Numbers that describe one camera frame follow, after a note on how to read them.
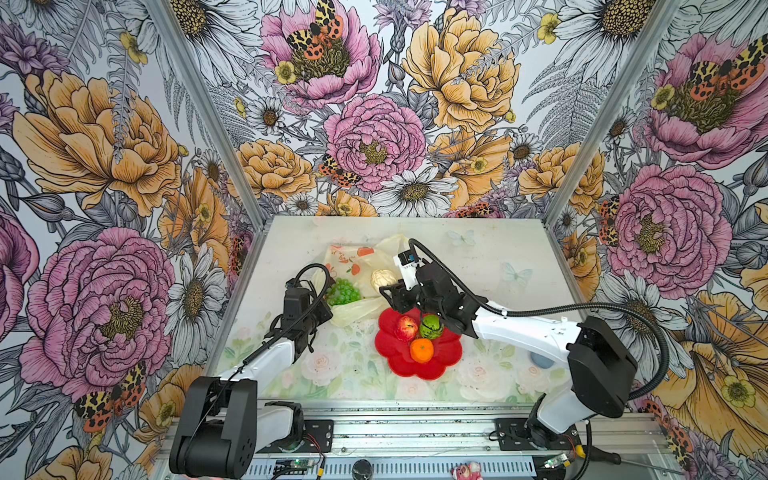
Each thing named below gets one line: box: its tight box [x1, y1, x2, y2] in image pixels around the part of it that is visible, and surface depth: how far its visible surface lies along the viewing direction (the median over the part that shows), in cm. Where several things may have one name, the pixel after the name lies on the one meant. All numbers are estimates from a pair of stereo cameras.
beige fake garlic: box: [371, 269, 397, 291], surface depth 81 cm
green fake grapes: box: [326, 277, 361, 306], surface depth 99 cm
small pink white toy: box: [452, 461, 483, 480], surface depth 69 cm
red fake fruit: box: [394, 315, 419, 342], surface depth 89 cm
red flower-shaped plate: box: [374, 308, 463, 381], surface depth 88 cm
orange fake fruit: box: [410, 338, 434, 363], surface depth 87 cm
